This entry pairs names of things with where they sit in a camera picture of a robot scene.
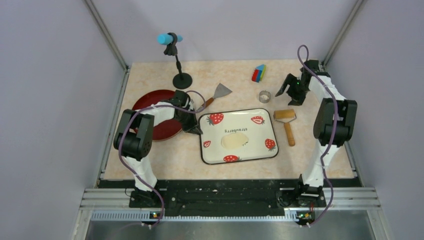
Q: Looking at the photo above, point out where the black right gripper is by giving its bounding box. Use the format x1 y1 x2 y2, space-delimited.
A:
275 73 309 106

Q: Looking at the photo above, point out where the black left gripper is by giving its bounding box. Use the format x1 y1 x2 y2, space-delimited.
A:
175 108 202 135

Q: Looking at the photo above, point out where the wooden dough roller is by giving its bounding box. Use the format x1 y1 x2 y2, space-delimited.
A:
273 109 297 147

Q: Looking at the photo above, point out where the white strawberry print tray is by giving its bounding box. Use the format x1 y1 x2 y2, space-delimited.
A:
198 108 279 165

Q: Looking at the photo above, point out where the white dough lump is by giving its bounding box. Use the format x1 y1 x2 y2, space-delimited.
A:
221 132 249 150

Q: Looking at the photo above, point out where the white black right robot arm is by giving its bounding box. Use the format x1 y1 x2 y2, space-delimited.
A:
276 60 358 206

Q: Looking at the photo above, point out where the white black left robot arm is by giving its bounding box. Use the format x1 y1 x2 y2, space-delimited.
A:
113 90 203 207

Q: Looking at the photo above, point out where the dark red round plate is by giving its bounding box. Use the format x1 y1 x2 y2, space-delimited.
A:
132 89 182 142

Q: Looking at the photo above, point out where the colourful block toy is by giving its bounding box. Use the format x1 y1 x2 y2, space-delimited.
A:
251 64 267 83

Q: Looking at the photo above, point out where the black microphone stand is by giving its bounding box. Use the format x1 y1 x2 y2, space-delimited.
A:
163 42 193 90

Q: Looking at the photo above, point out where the blue toy microphone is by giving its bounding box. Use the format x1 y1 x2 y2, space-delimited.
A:
156 32 183 46

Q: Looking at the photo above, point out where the metal scraper wooden handle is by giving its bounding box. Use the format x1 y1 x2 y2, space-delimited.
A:
198 83 233 111

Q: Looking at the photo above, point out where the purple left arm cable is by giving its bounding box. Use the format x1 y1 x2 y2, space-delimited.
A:
117 90 207 229

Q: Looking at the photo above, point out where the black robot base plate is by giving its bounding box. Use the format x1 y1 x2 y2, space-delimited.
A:
97 178 363 218

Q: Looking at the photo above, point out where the aluminium frame rail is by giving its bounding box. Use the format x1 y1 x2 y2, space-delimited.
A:
72 187 394 240

